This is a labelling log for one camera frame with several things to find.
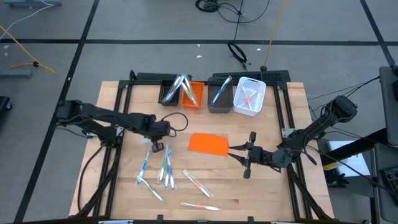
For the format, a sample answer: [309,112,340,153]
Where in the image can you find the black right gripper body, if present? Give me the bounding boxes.
[244,131,276,180]

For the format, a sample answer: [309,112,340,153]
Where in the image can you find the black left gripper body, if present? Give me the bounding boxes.
[145,120,165,153]

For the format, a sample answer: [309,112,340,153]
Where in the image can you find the orange mat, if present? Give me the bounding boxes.
[188,133,230,157]

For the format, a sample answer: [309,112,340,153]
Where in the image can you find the purple toothbrush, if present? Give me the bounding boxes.
[166,74,187,103]
[160,75,184,105]
[169,74,189,100]

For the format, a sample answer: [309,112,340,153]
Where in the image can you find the black plastic basket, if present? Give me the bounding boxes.
[158,80,182,107]

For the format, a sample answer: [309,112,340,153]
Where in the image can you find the grey translucent bin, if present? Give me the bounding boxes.
[207,76,234,114]

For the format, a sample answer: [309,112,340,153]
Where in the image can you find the white perforated basket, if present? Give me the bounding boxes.
[233,76,267,117]

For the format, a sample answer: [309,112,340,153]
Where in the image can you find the orange plastic basket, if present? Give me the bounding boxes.
[180,81,206,110]

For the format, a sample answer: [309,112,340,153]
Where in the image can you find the black diagonal beam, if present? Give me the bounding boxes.
[320,128,389,166]

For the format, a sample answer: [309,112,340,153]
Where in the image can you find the white sheet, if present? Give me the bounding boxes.
[323,139,373,179]

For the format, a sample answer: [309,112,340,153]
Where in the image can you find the grey desk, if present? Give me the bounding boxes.
[371,142,398,224]

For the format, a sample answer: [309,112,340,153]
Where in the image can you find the grey floor beam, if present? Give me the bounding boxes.
[0,69,34,79]

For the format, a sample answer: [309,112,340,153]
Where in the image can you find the black floor object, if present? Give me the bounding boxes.
[0,95,13,113]

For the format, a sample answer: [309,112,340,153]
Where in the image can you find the blue-grey floor bar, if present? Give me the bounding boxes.
[2,0,63,11]

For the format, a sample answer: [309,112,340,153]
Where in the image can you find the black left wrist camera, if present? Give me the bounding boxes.
[157,121,172,138]

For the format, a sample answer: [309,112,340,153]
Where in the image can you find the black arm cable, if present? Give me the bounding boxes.
[76,142,106,217]

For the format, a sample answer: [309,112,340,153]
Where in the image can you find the black looped floor cable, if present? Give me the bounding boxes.
[226,0,249,71]

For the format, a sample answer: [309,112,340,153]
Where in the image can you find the yellow hanging cable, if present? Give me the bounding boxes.
[263,0,289,68]

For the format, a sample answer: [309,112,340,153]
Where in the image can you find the thin black cables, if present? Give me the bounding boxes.
[307,75,382,123]

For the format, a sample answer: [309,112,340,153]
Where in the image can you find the black coiled floor cable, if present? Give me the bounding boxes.
[195,0,271,24]

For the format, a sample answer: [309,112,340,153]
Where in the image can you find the white floor cable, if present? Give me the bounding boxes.
[0,0,57,40]

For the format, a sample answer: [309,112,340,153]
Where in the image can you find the yellow floor cable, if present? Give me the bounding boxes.
[0,24,58,75]

